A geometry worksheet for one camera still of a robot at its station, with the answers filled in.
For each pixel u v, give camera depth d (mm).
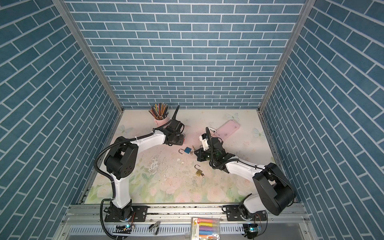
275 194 431
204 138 789
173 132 768
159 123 1027
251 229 705
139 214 740
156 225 705
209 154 713
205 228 693
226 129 1056
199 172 881
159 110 1036
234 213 736
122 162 517
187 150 969
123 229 717
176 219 734
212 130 1089
